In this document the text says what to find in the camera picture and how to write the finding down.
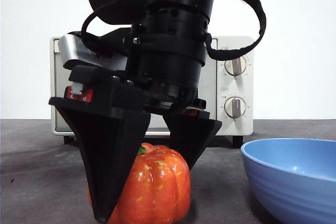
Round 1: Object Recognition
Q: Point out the beige temperature knob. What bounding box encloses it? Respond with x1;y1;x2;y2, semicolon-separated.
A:
224;56;248;77

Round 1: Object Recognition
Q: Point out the glass oven door with handle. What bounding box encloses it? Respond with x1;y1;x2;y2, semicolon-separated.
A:
54;37;218;137

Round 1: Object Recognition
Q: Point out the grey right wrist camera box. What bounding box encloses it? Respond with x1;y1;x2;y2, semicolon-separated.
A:
57;33;130;72

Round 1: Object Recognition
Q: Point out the orange pumpkin with green stem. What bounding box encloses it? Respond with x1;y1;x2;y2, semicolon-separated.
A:
88;142;192;224

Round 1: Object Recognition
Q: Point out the thin black camera cable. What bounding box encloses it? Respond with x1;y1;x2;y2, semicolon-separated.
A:
80;0;144;44

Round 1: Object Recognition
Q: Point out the thick black sleeved cable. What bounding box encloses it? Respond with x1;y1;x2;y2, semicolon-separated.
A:
204;0;267;61

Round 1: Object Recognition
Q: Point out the cream Toshiba toaster oven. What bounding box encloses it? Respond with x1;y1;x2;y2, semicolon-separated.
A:
49;35;255;146

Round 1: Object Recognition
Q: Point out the beige timer knob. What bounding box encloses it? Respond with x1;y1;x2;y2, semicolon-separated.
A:
225;97;247;119

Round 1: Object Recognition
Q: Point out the blue ribbed bowl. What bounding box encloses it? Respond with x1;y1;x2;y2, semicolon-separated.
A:
240;137;336;224

